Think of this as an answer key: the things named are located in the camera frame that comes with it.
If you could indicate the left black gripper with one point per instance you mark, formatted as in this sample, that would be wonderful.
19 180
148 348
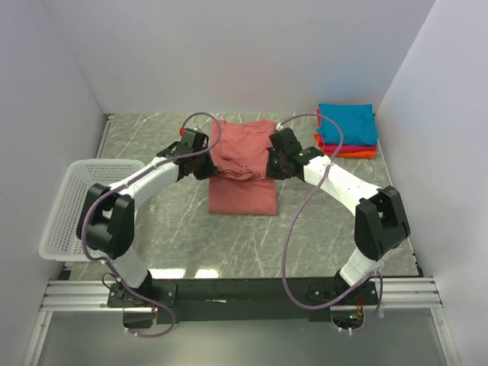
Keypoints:
210 171

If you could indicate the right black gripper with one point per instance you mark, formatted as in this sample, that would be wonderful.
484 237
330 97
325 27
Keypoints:
271 174

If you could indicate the salmon pink t shirt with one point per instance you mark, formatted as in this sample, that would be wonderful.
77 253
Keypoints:
241 185

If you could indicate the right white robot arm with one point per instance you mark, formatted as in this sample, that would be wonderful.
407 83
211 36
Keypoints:
381 223

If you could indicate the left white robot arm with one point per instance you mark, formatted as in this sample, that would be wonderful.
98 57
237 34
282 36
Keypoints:
107 221

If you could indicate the folded orange t shirt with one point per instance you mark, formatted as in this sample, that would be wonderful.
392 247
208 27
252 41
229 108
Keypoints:
345 151

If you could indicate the folded magenta t shirt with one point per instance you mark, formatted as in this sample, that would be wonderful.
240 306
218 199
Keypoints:
328 131

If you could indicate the folded blue t shirt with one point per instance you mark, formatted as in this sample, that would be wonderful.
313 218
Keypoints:
356 122

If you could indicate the black base beam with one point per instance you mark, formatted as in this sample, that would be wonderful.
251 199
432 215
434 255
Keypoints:
220 299

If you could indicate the white plastic basket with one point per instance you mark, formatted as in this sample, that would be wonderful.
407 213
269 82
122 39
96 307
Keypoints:
59 240

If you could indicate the aluminium frame rail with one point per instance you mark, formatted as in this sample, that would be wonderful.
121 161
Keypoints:
84 296

